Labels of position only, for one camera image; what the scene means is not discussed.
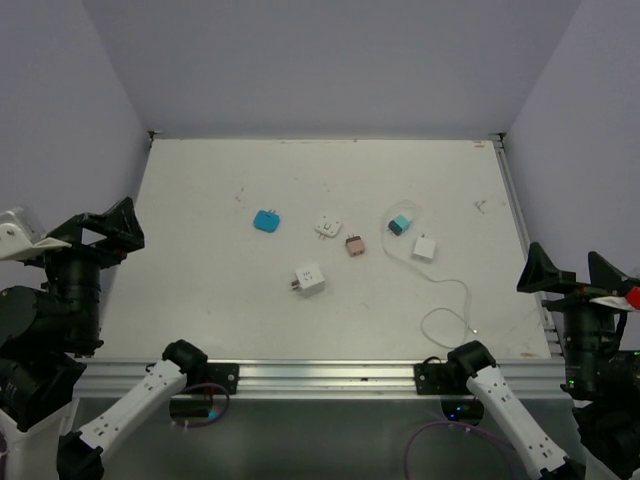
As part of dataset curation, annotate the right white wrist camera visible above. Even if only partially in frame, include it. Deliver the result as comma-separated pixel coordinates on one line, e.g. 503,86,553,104
590,286,640,312

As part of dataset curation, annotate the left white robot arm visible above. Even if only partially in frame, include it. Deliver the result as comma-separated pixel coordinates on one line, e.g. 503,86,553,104
1,198,208,479

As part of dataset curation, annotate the white power strip socket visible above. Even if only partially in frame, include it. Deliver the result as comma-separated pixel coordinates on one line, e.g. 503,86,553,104
290,263,326,297

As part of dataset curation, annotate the pink plug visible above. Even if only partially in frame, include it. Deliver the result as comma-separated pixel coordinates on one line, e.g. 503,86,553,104
345,235,366,257

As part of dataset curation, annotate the blue plug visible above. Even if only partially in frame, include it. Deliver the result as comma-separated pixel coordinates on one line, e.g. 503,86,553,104
253,210,280,233

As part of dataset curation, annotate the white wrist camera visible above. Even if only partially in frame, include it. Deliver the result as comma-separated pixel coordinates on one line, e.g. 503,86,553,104
0,207,71,261
590,286,640,312

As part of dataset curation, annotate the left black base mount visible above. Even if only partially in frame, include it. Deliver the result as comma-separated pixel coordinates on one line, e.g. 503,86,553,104
144,362,241,399

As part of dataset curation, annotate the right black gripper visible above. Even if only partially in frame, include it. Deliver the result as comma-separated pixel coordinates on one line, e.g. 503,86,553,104
517,238,633,390

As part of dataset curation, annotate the white charger block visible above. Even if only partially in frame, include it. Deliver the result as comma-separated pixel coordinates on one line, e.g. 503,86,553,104
411,235,437,262

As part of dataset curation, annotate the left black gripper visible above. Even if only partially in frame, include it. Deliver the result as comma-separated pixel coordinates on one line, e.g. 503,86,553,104
29,194,143,344

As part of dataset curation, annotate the white multi-outlet adapter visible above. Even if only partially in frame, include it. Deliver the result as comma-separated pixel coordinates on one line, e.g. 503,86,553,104
314,213,343,240

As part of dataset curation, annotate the aluminium rail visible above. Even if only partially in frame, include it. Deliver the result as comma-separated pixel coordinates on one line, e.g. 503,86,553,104
75,359,566,400
489,133,563,360

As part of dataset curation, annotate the aluminium right side rail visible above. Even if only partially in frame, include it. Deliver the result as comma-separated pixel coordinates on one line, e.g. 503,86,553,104
489,133,563,360

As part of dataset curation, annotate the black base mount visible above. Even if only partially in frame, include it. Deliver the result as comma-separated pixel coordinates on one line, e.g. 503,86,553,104
413,356,470,396
144,362,241,399

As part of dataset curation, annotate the teal plug adapter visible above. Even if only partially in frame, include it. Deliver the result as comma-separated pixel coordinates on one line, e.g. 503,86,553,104
387,214,413,236

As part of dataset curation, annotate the aluminium front rail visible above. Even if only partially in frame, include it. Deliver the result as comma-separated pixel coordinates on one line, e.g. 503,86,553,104
75,359,566,400

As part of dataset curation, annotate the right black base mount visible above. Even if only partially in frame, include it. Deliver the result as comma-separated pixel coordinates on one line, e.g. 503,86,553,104
413,356,470,396

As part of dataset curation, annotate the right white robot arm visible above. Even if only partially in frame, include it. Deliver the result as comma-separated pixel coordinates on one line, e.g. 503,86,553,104
445,242,639,479

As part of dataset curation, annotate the white thin cable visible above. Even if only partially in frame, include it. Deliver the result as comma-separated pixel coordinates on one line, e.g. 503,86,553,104
379,198,481,347

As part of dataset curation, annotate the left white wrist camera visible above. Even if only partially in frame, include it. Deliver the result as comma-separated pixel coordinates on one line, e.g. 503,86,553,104
0,207,71,261

